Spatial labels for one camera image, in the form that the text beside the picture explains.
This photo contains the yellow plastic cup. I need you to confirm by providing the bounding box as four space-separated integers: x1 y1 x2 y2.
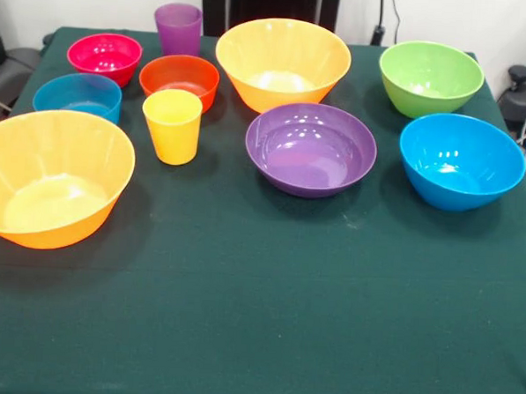
138 86 205 167

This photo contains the large orange bowl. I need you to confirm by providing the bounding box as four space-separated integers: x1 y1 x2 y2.
0 107 138 256
212 14 354 118

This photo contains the purple plastic bowl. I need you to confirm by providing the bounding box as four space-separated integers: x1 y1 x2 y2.
242 99 380 202

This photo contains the dark green tablecloth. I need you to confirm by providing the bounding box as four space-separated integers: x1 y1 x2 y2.
0 23 526 394

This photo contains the red plastic bowl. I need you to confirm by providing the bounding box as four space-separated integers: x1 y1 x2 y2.
137 52 222 115

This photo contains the purple plastic cup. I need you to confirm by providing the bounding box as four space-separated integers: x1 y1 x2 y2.
152 2 204 59

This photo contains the large blue bowl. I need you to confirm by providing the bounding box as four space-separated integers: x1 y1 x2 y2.
396 110 526 216

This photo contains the green plastic bowl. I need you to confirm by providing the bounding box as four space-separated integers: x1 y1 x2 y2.
375 38 487 123

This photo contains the pink plastic bowl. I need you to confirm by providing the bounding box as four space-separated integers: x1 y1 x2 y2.
65 31 144 90

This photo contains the small translucent blue bowl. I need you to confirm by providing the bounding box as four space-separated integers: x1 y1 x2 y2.
32 71 123 126

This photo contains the dark grey chair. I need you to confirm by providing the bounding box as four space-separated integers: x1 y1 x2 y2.
0 45 43 107

